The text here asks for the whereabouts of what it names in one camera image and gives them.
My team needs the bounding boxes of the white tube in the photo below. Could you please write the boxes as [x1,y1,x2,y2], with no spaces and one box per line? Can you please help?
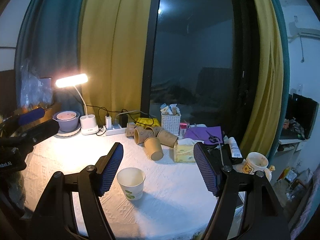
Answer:
[228,137,242,158]

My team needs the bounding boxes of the black monitor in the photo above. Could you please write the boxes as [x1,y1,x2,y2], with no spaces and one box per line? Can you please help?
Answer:
[287,93,319,139]

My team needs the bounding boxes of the black power adapter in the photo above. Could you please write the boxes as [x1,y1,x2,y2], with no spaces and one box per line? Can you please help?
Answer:
[119,114,128,128]

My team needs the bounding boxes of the white desk lamp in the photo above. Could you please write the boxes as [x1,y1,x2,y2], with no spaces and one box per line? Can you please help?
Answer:
[55,74,99,135]

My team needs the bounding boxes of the purple folder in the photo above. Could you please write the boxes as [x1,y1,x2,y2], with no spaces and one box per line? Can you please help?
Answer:
[183,126,223,145]

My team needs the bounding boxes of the yellow curtain right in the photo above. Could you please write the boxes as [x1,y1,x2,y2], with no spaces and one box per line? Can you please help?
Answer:
[240,0,284,155]

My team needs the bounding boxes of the white USB charger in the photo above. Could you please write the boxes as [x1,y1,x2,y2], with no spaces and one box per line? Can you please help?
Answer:
[105,115,112,130]

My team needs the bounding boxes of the brown paper cup back middle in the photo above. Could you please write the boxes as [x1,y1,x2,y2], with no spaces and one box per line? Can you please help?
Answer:
[145,126,163,137]

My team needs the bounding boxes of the white plastic basket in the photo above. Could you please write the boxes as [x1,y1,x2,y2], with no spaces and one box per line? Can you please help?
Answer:
[161,113,181,135]

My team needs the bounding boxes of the plain brown paper cup front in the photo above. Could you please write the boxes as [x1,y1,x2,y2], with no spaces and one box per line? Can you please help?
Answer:
[144,137,164,161]

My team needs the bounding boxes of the yellow tissue pack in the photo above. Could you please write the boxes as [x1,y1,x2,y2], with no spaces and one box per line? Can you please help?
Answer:
[173,138,202,163]

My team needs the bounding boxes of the white plate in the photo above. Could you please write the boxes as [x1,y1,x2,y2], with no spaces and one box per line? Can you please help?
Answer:
[56,124,81,137]

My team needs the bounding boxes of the teal curtain left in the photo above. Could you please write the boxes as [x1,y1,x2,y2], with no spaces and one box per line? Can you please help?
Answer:
[14,0,83,101]

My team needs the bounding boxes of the brown paper cup open mouth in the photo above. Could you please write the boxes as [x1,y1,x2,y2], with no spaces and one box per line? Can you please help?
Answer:
[133,126,154,144]

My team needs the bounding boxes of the white power strip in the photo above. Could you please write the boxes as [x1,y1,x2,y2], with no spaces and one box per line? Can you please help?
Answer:
[103,125,126,136]

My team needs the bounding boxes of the black scissors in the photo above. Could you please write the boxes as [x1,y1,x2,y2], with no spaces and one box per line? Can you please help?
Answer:
[206,131,220,145]

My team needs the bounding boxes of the yellow plastic bag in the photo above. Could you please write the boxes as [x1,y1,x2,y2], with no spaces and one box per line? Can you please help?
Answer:
[135,118,161,128]

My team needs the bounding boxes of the cardboard box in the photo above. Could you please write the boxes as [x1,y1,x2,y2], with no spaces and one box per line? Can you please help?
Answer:
[14,102,61,131]

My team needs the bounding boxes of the brown paper cup far left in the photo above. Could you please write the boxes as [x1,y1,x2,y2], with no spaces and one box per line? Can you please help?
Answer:
[126,122,136,137]

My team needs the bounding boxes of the yellow curtain left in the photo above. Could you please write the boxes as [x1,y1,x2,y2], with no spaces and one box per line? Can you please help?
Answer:
[80,0,151,126]

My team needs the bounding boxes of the yellow curtain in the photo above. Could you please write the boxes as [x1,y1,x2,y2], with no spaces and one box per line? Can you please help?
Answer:
[80,0,151,126]
[240,0,284,155]

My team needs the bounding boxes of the white paper cup green print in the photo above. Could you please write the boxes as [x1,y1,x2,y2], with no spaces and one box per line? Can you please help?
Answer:
[116,167,145,201]

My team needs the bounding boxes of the brown paper cup right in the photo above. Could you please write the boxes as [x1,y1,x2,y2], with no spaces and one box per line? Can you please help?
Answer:
[157,129,178,148]

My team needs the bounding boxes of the white air conditioner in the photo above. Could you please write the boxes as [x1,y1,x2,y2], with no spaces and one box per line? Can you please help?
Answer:
[288,22,320,40]

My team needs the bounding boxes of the pink small box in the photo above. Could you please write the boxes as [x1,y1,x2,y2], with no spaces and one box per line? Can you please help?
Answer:
[179,122,189,137]

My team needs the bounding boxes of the white textured tablecloth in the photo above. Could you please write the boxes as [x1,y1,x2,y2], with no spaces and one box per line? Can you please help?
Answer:
[23,134,217,239]

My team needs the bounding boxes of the white bear mug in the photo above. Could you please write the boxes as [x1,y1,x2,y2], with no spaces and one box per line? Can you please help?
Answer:
[242,152,268,174]

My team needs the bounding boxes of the grey bowl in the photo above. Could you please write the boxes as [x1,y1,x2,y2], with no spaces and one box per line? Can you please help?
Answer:
[53,111,80,133]

